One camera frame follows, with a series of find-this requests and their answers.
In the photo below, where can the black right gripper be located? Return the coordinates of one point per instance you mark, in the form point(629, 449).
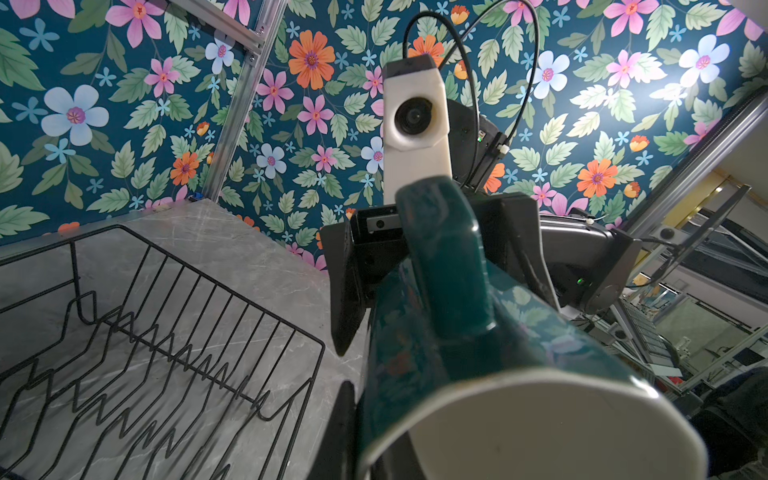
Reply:
point(361, 252)

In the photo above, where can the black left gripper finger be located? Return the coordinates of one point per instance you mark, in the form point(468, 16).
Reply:
point(336, 456)

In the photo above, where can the dark green mug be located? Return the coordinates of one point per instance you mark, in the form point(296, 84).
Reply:
point(472, 376)

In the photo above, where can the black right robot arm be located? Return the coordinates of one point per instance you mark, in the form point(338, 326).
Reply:
point(576, 258)

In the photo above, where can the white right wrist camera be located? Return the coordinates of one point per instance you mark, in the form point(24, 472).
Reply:
point(415, 126)

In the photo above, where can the black wire dish rack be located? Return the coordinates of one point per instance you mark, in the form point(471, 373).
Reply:
point(119, 360)

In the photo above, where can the aluminium frame post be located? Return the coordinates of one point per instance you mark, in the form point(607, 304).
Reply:
point(257, 44)

